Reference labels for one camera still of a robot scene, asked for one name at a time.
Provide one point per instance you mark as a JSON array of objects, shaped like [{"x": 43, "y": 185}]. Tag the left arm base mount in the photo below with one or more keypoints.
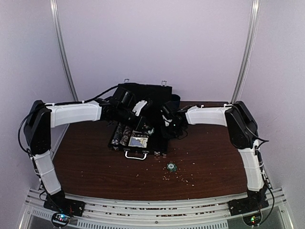
[{"x": 64, "y": 208}]

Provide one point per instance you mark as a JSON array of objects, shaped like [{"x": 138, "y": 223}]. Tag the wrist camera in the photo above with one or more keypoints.
[
  {"x": 125, "y": 99},
  {"x": 172, "y": 103}
]

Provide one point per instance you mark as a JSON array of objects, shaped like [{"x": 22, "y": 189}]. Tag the left row of poker chips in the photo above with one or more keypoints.
[{"x": 117, "y": 134}]

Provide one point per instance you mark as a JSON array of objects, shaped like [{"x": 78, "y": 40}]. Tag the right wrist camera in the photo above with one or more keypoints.
[{"x": 172, "y": 103}]

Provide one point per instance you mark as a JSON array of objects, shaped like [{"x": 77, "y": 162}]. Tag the green poker chip stack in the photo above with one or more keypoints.
[{"x": 171, "y": 167}]

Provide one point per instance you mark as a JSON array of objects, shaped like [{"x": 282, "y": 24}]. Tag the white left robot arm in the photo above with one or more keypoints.
[{"x": 43, "y": 117}]

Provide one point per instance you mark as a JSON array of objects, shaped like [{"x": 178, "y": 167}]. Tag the black poker set case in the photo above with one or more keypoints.
[{"x": 159, "y": 94}]

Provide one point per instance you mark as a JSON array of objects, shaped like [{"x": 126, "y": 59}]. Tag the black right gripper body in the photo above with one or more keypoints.
[{"x": 172, "y": 131}]

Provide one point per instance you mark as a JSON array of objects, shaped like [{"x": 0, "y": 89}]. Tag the blue yellow card deck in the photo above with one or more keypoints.
[{"x": 136, "y": 141}]

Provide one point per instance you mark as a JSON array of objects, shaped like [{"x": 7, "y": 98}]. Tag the right aluminium frame post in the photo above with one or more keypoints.
[{"x": 249, "y": 45}]

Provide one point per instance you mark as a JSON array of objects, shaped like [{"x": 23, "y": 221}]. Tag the teal chip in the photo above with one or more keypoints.
[{"x": 150, "y": 131}]

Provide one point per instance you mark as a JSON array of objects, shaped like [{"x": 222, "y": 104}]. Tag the left aluminium frame post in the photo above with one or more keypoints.
[{"x": 63, "y": 55}]

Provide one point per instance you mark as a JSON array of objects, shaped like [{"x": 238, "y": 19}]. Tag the row of poker chips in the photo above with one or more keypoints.
[
  {"x": 117, "y": 134},
  {"x": 126, "y": 136}
]

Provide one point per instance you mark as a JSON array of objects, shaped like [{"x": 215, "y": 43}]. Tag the right row of poker chips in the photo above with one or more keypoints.
[{"x": 126, "y": 136}]

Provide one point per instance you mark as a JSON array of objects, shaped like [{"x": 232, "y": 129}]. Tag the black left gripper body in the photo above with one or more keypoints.
[{"x": 121, "y": 116}]

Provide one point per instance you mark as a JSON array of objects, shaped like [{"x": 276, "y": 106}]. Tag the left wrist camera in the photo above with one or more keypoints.
[{"x": 125, "y": 99}]

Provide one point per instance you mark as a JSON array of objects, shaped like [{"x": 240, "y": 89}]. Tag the aluminium frame post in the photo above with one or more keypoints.
[
  {"x": 63, "y": 55},
  {"x": 249, "y": 45}
]

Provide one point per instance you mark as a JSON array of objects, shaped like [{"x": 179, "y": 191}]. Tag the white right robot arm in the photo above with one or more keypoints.
[{"x": 242, "y": 129}]

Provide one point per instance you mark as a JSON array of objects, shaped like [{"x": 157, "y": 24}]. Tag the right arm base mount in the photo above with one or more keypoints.
[{"x": 250, "y": 207}]

